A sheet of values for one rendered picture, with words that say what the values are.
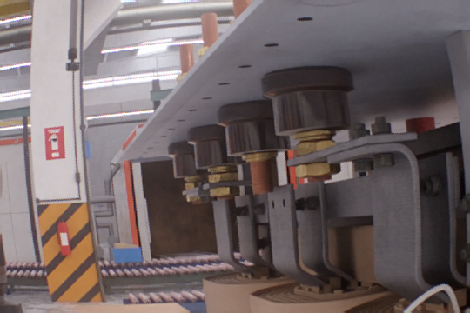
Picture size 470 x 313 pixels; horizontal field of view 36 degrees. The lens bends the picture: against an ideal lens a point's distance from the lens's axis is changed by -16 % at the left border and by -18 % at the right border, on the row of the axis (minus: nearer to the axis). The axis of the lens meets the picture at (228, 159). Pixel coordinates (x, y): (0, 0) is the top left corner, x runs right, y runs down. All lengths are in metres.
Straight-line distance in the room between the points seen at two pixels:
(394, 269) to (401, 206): 0.07
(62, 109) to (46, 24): 1.42
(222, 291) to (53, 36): 10.35
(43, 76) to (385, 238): 10.92
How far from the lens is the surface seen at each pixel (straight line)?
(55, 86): 11.58
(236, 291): 1.49
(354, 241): 1.17
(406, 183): 0.74
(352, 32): 0.72
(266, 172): 1.19
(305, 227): 1.23
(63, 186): 11.42
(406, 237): 0.74
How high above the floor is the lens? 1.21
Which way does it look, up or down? 4 degrees up
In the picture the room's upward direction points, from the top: 6 degrees counter-clockwise
